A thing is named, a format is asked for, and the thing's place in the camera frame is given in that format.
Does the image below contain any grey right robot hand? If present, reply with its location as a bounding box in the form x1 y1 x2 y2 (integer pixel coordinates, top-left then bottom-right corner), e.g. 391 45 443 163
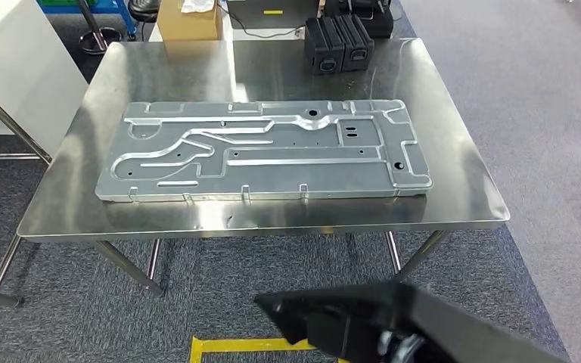
377 330 424 363

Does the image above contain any dark grey equipment box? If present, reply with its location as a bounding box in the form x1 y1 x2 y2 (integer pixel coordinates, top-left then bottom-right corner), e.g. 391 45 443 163
226 0 322 30

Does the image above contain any green crate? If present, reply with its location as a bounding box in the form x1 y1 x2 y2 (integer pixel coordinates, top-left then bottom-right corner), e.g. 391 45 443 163
37 0 98 7

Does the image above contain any chrome stanchion with dark base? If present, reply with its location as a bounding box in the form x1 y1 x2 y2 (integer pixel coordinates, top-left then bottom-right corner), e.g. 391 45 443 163
77 0 123 55

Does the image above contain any black hard case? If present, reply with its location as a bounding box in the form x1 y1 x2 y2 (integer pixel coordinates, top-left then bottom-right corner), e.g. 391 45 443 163
304 16 346 76
334 14 376 73

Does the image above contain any blue metal frame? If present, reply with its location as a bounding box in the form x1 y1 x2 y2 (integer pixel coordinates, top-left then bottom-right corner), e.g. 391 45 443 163
37 0 137 37

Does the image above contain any white cabinet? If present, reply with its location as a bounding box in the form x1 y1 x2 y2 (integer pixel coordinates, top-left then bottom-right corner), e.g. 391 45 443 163
0 0 89 157

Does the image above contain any white plastic bag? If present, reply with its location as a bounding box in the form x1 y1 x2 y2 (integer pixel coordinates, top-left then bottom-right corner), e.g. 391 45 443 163
180 0 217 14

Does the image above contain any stamped grey metal panel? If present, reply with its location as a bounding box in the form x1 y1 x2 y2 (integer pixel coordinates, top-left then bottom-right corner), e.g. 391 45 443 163
95 99 434 203

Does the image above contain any steel workbench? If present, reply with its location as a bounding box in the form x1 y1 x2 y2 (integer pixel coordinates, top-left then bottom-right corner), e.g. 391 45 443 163
16 37 511 297

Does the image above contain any black bag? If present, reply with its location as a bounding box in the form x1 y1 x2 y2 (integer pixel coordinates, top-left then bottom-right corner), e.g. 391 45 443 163
322 0 395 39

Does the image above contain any black plastic panel part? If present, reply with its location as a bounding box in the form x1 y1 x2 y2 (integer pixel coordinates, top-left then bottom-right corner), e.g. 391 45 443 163
254 281 567 363

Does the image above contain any cardboard box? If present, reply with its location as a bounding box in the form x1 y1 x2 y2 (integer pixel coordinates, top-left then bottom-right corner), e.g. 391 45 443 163
156 0 223 42

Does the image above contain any black round stool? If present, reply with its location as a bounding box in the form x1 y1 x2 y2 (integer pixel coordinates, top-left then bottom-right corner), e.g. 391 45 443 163
128 0 161 23

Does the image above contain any black power cable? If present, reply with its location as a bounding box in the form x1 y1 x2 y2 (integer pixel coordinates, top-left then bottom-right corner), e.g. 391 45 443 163
225 5 306 40

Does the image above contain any steel side table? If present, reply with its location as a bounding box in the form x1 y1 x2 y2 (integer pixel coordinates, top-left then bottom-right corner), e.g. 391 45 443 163
0 47 54 308

